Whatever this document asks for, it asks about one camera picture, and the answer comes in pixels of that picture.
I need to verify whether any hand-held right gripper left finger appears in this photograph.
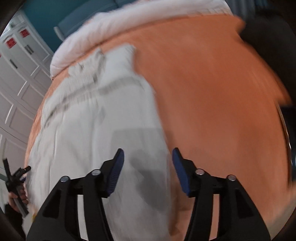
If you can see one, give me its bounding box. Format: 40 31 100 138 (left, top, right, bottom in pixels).
26 148 125 241

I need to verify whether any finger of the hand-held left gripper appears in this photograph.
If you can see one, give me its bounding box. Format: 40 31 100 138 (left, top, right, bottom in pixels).
3 158 13 183
13 165 31 179

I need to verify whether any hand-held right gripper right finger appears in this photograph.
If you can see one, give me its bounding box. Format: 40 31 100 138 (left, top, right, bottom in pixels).
172 148 271 241

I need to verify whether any white crinkled jacket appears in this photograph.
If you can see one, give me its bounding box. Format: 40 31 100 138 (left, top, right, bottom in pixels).
25 44 181 241

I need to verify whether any person's left forearm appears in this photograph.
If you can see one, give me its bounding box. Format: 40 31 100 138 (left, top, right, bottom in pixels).
3 203 27 240

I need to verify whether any person's left hand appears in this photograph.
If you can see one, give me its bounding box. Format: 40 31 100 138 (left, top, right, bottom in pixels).
8 188 28 212

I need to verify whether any white panelled wardrobe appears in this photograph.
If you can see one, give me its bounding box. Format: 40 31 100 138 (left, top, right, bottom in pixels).
0 11 55 160

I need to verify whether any orange fleece blanket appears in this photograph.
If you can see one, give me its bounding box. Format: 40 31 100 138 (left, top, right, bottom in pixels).
24 15 294 241

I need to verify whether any white duvet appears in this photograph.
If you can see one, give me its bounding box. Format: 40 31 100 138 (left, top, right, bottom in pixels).
50 0 234 80

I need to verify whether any blue-grey headboard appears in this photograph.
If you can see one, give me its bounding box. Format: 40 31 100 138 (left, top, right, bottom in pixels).
54 0 130 41

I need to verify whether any dark cloth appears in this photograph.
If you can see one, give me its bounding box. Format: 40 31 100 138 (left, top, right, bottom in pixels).
239 13 296 78

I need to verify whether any curved metal rail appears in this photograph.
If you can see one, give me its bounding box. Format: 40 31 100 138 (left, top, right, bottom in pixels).
275 103 294 167

